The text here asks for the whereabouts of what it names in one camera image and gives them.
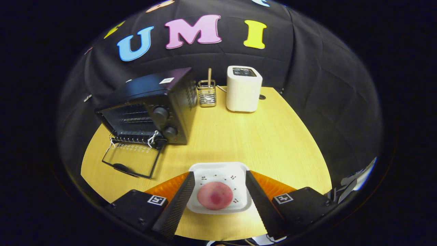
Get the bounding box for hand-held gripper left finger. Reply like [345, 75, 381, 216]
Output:
[106, 172, 196, 240]

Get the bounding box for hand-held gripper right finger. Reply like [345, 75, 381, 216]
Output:
[245, 170, 338, 241]

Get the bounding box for pink ham slice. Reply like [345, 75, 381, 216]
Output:
[197, 182, 234, 210]

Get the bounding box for white square plate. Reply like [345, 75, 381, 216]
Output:
[187, 162, 252, 215]

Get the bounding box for black toaster oven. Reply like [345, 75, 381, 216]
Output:
[95, 67, 198, 179]

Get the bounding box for white bread toaster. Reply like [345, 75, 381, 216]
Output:
[226, 66, 263, 113]

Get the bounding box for white chair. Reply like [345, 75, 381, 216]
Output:
[328, 157, 378, 202]

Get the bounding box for wire utensil holder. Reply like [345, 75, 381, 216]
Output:
[197, 80, 217, 108]

